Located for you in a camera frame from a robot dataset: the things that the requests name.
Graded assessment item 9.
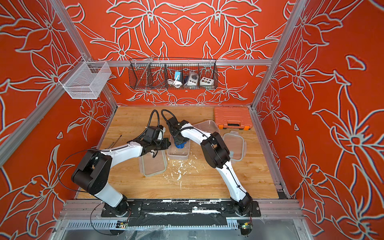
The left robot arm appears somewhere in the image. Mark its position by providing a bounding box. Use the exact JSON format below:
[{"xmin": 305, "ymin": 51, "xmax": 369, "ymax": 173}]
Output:
[{"xmin": 71, "ymin": 125, "xmax": 171, "ymax": 216}]

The clear acrylic wall bin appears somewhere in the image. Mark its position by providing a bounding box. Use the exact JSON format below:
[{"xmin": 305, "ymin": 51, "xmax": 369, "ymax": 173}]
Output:
[{"xmin": 59, "ymin": 62, "xmax": 112, "ymax": 100}]

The white charger with cable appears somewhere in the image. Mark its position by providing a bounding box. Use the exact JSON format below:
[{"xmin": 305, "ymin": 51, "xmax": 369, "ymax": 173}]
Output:
[{"xmin": 167, "ymin": 79, "xmax": 183, "ymax": 88}]

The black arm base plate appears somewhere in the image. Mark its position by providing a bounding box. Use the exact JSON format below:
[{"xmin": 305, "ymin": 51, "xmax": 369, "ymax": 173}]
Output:
[{"xmin": 100, "ymin": 200, "xmax": 262, "ymax": 218}]

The orange plastic tool case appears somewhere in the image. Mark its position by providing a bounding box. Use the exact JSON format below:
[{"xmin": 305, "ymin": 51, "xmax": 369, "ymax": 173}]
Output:
[{"xmin": 214, "ymin": 107, "xmax": 253, "ymax": 131}]

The orange handled screwdriver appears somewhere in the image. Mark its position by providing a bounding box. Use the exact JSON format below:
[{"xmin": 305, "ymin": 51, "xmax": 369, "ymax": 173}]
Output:
[{"xmin": 108, "ymin": 135, "xmax": 122, "ymax": 149}]

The white button box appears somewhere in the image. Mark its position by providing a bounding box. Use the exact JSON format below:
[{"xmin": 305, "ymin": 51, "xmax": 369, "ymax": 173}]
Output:
[{"xmin": 200, "ymin": 77, "xmax": 215, "ymax": 88}]

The clear lunch box lid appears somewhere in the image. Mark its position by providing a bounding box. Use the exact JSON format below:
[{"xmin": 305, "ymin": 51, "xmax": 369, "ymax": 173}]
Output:
[{"xmin": 223, "ymin": 131, "xmax": 247, "ymax": 162}]

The clear lunch box with lid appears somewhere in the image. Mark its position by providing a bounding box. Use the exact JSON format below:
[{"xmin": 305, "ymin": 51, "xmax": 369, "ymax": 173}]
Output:
[{"xmin": 194, "ymin": 120, "xmax": 220, "ymax": 134}]

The blue cleaning cloth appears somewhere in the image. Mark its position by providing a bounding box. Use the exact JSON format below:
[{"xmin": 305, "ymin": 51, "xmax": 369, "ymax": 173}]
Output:
[{"xmin": 175, "ymin": 143, "xmax": 186, "ymax": 149}]

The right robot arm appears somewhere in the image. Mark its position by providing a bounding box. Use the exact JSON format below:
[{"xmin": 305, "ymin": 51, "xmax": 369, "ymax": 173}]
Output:
[{"xmin": 165, "ymin": 117, "xmax": 253, "ymax": 216}]

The blue small box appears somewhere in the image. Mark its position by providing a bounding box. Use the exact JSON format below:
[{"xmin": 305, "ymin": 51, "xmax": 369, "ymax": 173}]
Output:
[{"xmin": 174, "ymin": 71, "xmax": 181, "ymax": 82}]

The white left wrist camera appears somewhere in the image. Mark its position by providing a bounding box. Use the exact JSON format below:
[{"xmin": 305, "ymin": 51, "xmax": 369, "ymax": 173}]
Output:
[{"xmin": 158, "ymin": 125, "xmax": 166, "ymax": 140}]

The black wire wall basket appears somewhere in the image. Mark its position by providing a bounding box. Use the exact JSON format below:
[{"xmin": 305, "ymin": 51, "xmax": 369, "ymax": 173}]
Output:
[{"xmin": 128, "ymin": 57, "xmax": 219, "ymax": 90}]

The white round-dial device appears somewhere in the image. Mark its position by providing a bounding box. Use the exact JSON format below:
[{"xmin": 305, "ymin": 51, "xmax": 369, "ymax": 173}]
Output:
[{"xmin": 187, "ymin": 73, "xmax": 199, "ymax": 87}]

